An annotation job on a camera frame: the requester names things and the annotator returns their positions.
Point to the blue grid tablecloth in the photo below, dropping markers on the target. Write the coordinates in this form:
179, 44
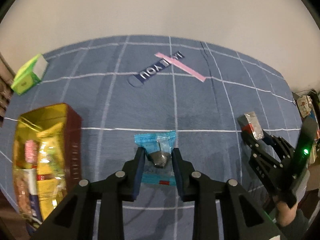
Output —
200, 105

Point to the blue and white snack packet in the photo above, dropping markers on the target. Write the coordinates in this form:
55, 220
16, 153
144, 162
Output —
32, 200

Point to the blue clear snack packet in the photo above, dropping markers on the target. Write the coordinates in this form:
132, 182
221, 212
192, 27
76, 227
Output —
155, 140

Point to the person's right hand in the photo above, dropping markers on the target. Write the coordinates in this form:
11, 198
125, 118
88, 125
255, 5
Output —
285, 212

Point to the red metal tin box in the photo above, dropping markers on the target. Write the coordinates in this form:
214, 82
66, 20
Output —
73, 142

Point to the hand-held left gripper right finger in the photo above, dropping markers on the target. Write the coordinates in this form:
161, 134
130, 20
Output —
178, 175

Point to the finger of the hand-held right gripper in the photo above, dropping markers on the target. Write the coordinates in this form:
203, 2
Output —
257, 150
280, 145

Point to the floral patterned box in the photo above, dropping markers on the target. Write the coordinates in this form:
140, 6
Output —
303, 105

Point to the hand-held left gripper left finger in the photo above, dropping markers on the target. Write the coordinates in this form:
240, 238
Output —
138, 175

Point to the grey foil snack packet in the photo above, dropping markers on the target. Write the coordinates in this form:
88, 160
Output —
252, 123

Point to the person's right forearm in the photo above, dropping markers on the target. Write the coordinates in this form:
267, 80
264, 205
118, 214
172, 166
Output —
297, 223

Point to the red snack packet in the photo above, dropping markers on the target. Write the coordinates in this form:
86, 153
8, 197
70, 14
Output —
42, 177

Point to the green and white carton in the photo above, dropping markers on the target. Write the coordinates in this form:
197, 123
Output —
27, 80

